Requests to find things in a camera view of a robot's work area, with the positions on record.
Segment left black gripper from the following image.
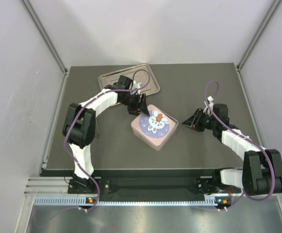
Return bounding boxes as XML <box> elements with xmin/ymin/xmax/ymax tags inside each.
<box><xmin>120</xmin><ymin>92</ymin><xmax>149</xmax><ymax>117</ymax></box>

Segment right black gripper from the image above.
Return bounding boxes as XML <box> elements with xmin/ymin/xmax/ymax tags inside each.
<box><xmin>182</xmin><ymin>108</ymin><xmax>217</xmax><ymax>132</ymax></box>

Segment silver tin lid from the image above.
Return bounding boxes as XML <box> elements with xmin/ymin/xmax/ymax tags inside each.
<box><xmin>130</xmin><ymin>104</ymin><xmax>177</xmax><ymax>148</ymax></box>

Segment pink square tin box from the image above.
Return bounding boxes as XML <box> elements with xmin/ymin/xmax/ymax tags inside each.
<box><xmin>131</xmin><ymin>116</ymin><xmax>180</xmax><ymax>151</ymax></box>

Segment metal tongs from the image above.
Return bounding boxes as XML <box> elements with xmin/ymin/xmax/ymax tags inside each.
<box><xmin>95</xmin><ymin>119</ymin><xmax>100</xmax><ymax>138</ymax></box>

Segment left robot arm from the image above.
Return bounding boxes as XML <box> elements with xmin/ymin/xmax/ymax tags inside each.
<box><xmin>62</xmin><ymin>75</ymin><xmax>149</xmax><ymax>193</ymax></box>

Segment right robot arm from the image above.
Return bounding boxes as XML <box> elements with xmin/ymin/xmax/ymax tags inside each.
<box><xmin>182</xmin><ymin>103</ymin><xmax>282</xmax><ymax>196</ymax></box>

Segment silver metal tray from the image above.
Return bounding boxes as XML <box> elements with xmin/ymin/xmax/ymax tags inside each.
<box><xmin>98</xmin><ymin>64</ymin><xmax>160</xmax><ymax>96</ymax></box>

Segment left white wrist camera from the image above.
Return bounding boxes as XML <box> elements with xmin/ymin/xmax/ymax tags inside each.
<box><xmin>131</xmin><ymin>80</ymin><xmax>142</xmax><ymax>91</ymax></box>

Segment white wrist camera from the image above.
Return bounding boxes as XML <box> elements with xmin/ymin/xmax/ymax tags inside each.
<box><xmin>131</xmin><ymin>80</ymin><xmax>142</xmax><ymax>91</ymax></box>
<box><xmin>203</xmin><ymin>96</ymin><xmax>214</xmax><ymax>116</ymax></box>

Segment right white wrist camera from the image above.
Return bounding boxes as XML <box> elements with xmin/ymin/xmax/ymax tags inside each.
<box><xmin>203</xmin><ymin>96</ymin><xmax>214</xmax><ymax>116</ymax></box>

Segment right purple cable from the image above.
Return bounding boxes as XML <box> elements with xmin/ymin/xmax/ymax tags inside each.
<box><xmin>205</xmin><ymin>80</ymin><xmax>277</xmax><ymax>212</ymax></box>

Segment purple cable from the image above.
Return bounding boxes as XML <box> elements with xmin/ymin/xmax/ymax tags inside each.
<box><xmin>63</xmin><ymin>69</ymin><xmax>151</xmax><ymax>211</ymax></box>
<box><xmin>205</xmin><ymin>80</ymin><xmax>277</xmax><ymax>212</ymax></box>

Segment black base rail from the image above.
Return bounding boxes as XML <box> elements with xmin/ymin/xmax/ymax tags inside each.
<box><xmin>68</xmin><ymin>169</ymin><xmax>240</xmax><ymax>201</ymax></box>

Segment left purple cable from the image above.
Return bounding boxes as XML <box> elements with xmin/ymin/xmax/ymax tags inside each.
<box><xmin>63</xmin><ymin>69</ymin><xmax>151</xmax><ymax>211</ymax></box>

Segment white cable duct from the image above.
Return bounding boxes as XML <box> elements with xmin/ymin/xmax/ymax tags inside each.
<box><xmin>34</xmin><ymin>196</ymin><xmax>230</xmax><ymax>206</ymax></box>

